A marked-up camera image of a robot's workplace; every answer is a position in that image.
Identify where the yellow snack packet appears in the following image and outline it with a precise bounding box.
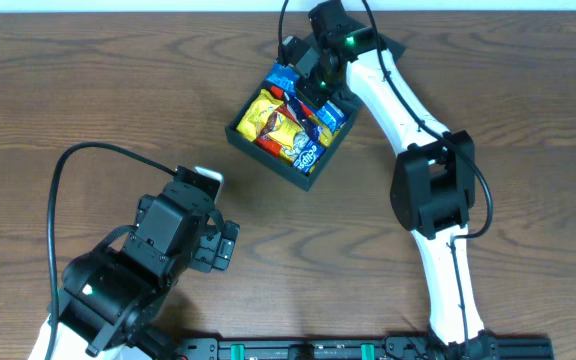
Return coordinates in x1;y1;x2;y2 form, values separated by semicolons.
264;112;300;157
236;89;284;142

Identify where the yellow Hacks candy bag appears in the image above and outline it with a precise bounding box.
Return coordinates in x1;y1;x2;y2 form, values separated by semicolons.
288;116;337;157

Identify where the dark green box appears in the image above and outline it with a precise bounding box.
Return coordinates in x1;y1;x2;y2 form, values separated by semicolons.
224;34;407;192

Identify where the blue snack bar wrapper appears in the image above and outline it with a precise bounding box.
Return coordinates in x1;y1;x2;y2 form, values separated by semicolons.
265;63;348;133

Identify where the dark blue snack bar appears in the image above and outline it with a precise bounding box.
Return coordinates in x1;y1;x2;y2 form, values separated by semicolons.
283;91;322;143

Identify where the blue Eclipse mint box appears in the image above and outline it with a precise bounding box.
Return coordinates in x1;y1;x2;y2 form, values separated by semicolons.
293;140;325;174

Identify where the red candy bag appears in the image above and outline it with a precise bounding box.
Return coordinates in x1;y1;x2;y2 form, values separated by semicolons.
255;85;299;163

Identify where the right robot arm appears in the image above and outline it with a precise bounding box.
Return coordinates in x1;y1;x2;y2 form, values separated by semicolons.
291;1;498;359

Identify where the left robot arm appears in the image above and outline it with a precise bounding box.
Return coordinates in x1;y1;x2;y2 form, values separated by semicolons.
31;174;240;359

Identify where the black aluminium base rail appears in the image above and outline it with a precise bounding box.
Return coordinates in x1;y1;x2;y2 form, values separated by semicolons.
134;329;555;360

